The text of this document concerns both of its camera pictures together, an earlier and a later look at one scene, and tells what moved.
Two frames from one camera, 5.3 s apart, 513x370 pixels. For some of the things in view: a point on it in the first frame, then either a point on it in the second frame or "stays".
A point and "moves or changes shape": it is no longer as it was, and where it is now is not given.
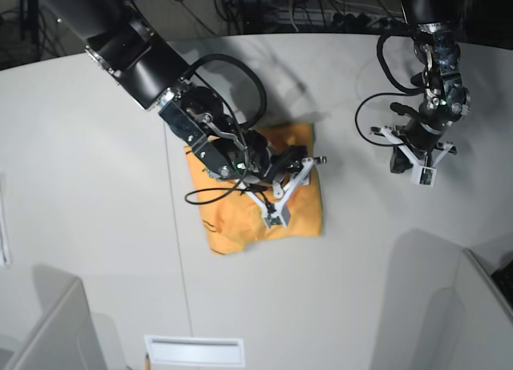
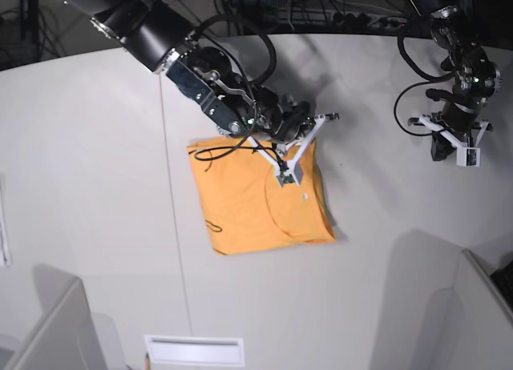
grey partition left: [63, 337] stays
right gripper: [424, 134] to [458, 117]
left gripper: [288, 160] to [296, 115]
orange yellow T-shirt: [235, 219] moves or changes shape
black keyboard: [503, 277] stays
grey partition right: [486, 339] stays
